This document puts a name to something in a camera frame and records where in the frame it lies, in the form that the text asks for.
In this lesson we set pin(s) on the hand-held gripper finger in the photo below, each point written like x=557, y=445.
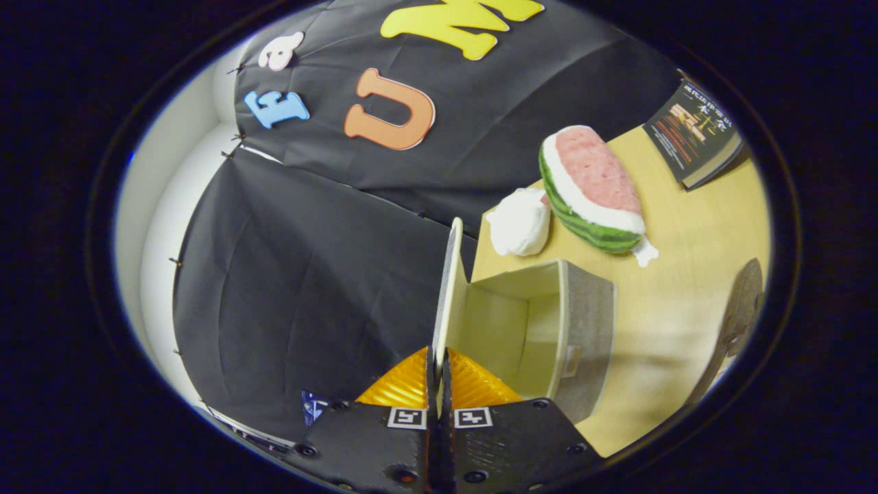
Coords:
x=431, y=394
x=444, y=394

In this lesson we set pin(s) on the brown fuzzy slipper shoe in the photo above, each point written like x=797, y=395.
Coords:
x=744, y=302

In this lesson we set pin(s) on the black cover book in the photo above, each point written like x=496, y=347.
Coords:
x=693, y=130

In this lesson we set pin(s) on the blue printed card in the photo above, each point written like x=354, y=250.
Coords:
x=314, y=406

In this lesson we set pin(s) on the white plush toy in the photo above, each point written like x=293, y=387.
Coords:
x=518, y=223

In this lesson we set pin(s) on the watermelon slice plush toy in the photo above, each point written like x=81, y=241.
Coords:
x=597, y=171

